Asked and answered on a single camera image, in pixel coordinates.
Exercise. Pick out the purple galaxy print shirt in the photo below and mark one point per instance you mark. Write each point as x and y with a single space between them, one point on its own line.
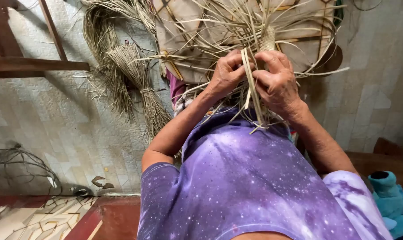
241 186

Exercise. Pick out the beige patterned mat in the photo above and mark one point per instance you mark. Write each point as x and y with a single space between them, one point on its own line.
308 46

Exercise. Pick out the tied bundle of dried grass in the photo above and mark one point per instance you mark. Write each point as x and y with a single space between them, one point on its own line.
138 71

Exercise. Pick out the person's right hand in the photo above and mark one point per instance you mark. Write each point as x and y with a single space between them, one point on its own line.
279 85

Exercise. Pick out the person's left hand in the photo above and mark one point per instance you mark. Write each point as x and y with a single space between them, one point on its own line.
224 78

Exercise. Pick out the blue plush toy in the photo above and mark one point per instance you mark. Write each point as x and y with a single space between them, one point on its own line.
393 200

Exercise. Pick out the looped bundle of dried grass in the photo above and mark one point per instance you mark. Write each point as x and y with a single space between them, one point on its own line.
99 40

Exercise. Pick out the dark wooden chair frame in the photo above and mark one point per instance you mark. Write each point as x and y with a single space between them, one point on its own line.
8 60

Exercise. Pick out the person's right fingers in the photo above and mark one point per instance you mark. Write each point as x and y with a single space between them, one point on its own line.
266 60

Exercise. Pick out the pink patterned cloth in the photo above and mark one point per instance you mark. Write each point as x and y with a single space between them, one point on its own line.
176 88

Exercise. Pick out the woven straw piece with strips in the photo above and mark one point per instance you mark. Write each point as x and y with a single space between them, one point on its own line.
268 39

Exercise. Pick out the pale straw strip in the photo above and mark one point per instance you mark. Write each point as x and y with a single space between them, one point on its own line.
251 81

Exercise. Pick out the brown wooden furniture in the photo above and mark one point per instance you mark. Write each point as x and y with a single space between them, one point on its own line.
384 163

